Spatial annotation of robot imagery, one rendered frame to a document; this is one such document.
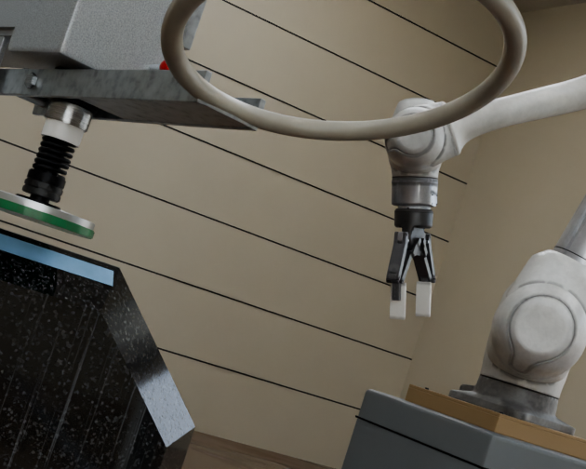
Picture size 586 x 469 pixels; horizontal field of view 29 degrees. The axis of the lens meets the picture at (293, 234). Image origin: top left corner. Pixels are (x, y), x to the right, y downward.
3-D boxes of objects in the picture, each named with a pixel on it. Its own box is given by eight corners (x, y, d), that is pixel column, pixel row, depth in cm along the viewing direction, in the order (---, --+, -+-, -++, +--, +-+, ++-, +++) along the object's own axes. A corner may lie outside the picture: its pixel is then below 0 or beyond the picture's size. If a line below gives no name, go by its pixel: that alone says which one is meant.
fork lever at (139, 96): (-34, 86, 211) (-26, 60, 211) (51, 122, 223) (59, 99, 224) (178, 92, 159) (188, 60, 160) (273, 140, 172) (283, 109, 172)
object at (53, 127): (33, 132, 199) (40, 113, 200) (66, 145, 204) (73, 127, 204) (52, 135, 194) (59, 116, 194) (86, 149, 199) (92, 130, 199)
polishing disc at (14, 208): (76, 236, 212) (82, 219, 212) (105, 242, 192) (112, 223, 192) (-37, 197, 203) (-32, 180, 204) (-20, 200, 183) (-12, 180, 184)
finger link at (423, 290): (416, 281, 225) (417, 281, 226) (415, 315, 225) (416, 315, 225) (430, 282, 224) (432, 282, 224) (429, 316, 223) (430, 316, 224)
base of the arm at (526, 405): (487, 408, 228) (496, 381, 228) (577, 436, 211) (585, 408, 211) (430, 390, 216) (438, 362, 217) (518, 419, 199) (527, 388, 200)
